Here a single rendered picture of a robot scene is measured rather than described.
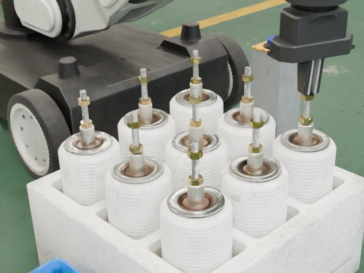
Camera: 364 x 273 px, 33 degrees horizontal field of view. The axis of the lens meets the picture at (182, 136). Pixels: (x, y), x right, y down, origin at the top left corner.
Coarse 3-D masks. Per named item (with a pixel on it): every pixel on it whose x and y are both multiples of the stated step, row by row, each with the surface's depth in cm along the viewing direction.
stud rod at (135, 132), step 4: (132, 112) 85; (136, 112) 85; (132, 116) 85; (136, 116) 85; (132, 120) 85; (136, 120) 85; (132, 132) 86; (136, 132) 86; (132, 136) 86; (136, 136) 86; (132, 140) 86; (136, 140) 86; (132, 144) 87; (136, 144) 86
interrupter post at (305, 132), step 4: (300, 124) 94; (312, 124) 94; (300, 128) 94; (304, 128) 93; (308, 128) 93; (312, 128) 94; (300, 132) 94; (304, 132) 94; (308, 132) 94; (312, 132) 94; (300, 136) 94; (304, 136) 94; (308, 136) 94; (312, 136) 95; (300, 140) 95; (304, 140) 94; (308, 140) 94
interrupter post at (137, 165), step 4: (140, 152) 87; (132, 156) 87; (136, 156) 87; (140, 156) 87; (144, 156) 88; (132, 160) 87; (136, 160) 87; (140, 160) 87; (144, 160) 88; (132, 164) 87; (136, 164) 87; (140, 164) 87; (144, 164) 88; (132, 168) 88; (136, 168) 87; (140, 168) 88; (144, 168) 88; (132, 172) 88; (136, 172) 88; (140, 172) 88
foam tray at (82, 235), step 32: (32, 192) 99; (352, 192) 95; (64, 224) 95; (96, 224) 90; (288, 224) 88; (320, 224) 91; (352, 224) 99; (64, 256) 99; (96, 256) 90; (128, 256) 83; (160, 256) 88; (256, 256) 82; (288, 256) 87; (320, 256) 94; (352, 256) 103
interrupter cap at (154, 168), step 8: (120, 160) 91; (128, 160) 91; (152, 160) 91; (112, 168) 89; (120, 168) 89; (128, 168) 89; (152, 168) 89; (160, 168) 89; (112, 176) 88; (120, 176) 87; (128, 176) 87; (136, 176) 87; (144, 176) 87; (152, 176) 87; (160, 176) 87
